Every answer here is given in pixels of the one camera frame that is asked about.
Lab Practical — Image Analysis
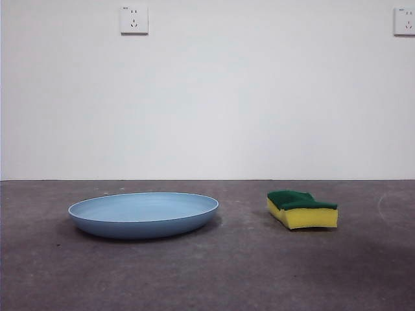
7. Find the yellow sponge with green scourer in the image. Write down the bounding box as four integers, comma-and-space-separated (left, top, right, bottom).
267, 190, 339, 230

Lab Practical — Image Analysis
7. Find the white wall power socket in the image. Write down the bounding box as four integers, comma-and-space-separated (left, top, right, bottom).
394, 7, 415, 37
120, 5, 150, 36

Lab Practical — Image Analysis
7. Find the light blue round plate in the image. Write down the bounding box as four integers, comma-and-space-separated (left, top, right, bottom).
68, 191, 220, 240

